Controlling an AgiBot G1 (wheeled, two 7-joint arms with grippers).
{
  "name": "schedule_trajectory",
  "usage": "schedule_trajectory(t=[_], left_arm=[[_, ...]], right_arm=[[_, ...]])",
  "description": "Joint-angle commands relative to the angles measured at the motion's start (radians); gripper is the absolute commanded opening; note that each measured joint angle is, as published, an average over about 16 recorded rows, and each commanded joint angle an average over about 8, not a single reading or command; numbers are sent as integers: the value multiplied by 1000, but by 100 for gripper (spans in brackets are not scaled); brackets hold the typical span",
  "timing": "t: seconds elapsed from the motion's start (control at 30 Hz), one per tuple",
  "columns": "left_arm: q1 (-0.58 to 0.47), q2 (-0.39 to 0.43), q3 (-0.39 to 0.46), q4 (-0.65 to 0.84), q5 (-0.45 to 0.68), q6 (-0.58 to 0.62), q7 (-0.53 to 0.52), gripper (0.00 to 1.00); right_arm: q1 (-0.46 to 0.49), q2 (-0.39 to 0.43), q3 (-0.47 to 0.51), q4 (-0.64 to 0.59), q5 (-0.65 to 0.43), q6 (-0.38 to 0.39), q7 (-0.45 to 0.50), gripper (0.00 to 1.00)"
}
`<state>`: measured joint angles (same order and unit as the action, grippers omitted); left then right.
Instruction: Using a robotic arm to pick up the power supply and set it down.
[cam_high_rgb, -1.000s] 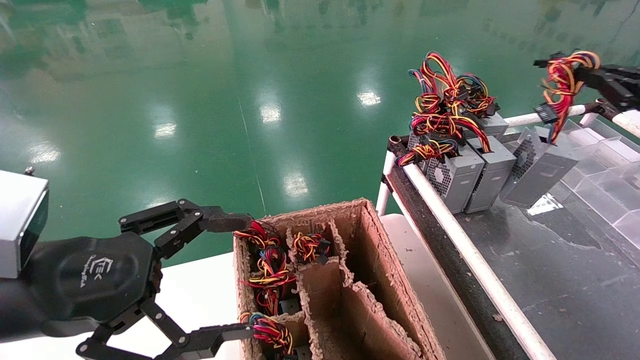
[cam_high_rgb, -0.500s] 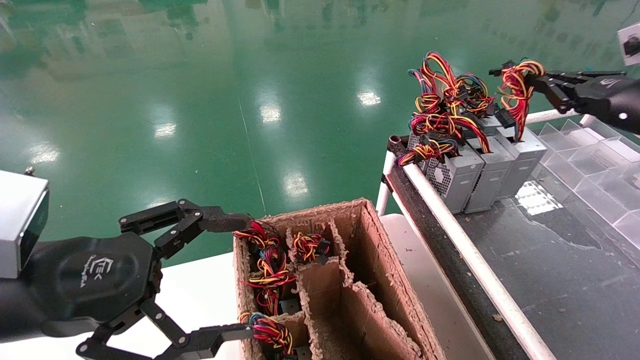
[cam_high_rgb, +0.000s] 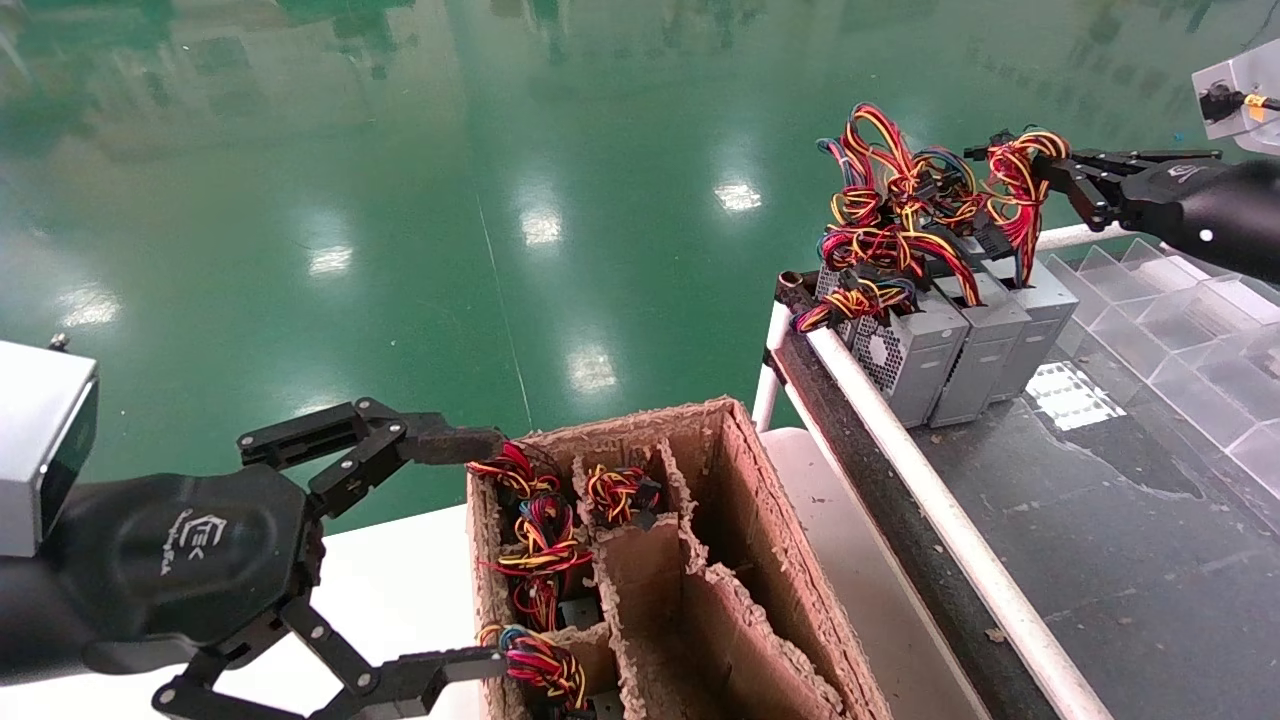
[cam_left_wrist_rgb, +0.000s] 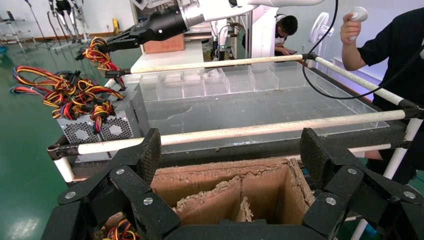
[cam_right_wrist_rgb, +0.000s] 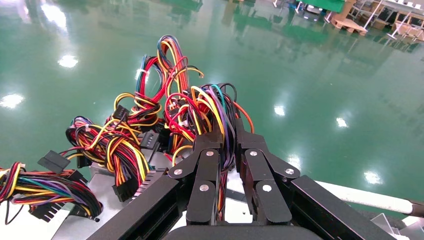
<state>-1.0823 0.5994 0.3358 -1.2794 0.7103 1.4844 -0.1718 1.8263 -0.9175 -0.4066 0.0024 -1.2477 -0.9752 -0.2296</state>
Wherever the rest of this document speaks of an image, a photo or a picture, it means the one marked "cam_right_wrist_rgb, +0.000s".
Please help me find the white frame workbench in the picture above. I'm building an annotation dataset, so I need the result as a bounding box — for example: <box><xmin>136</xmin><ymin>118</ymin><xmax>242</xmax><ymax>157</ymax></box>
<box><xmin>351</xmin><ymin>0</ymin><xmax>424</xmax><ymax>42</ymax></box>

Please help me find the green board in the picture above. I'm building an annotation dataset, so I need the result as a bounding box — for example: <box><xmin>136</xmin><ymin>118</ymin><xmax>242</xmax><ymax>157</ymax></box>
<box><xmin>299</xmin><ymin>0</ymin><xmax>347</xmax><ymax>13</ymax></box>

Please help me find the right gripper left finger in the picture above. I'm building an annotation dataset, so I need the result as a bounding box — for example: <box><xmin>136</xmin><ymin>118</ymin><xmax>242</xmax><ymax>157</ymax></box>
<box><xmin>167</xmin><ymin>127</ymin><xmax>223</xmax><ymax>227</ymax></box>

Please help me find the clear plastic divider tray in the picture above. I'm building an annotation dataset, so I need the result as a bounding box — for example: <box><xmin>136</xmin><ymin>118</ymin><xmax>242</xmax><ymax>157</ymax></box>
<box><xmin>370</xmin><ymin>212</ymin><xmax>424</xmax><ymax>240</ymax></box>

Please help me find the wooden pallet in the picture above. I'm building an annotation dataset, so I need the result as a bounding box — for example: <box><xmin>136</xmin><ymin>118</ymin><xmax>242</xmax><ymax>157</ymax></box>
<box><xmin>331</xmin><ymin>18</ymin><xmax>369</xmax><ymax>37</ymax></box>

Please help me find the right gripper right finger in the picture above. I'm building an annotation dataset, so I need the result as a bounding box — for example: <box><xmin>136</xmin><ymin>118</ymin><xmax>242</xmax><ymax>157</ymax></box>
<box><xmin>235</xmin><ymin>119</ymin><xmax>301</xmax><ymax>227</ymax></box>

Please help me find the white cart pipe rail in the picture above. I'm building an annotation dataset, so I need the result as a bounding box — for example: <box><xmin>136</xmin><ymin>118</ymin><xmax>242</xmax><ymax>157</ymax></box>
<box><xmin>314</xmin><ymin>180</ymin><xmax>415</xmax><ymax>216</ymax></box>

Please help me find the black pipe joint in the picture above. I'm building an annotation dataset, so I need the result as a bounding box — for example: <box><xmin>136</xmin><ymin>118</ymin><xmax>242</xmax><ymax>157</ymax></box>
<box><xmin>405</xmin><ymin>199</ymin><xmax>424</xmax><ymax>220</ymax></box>

